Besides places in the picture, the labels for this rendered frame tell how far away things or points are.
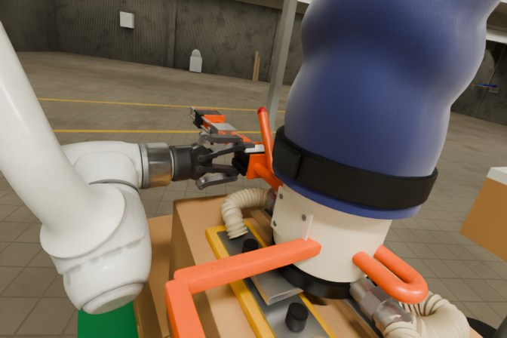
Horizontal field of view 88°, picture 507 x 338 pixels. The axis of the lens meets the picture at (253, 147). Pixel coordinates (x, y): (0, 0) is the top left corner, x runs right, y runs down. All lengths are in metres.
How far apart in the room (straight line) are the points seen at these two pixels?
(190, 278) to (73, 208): 0.15
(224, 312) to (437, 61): 0.42
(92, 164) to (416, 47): 0.46
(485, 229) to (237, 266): 1.62
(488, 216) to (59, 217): 1.77
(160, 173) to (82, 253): 0.20
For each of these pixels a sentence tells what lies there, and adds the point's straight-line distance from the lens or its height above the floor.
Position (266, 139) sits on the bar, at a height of 1.20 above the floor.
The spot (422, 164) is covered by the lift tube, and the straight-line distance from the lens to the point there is 0.35.
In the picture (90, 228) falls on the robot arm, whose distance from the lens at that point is 0.37.
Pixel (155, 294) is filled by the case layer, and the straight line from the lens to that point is 1.09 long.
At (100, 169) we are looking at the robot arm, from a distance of 0.48.
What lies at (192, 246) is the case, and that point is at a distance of 0.55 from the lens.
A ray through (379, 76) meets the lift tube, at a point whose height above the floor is 1.36.
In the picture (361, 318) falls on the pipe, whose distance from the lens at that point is 0.46.
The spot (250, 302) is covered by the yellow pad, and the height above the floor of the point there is 1.02.
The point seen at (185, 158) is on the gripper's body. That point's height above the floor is 1.15.
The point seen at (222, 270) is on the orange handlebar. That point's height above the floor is 1.14.
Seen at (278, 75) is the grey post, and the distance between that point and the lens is 3.63.
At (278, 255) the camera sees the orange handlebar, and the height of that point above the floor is 1.14.
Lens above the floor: 1.37
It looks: 19 degrees down
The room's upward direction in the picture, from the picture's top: 9 degrees clockwise
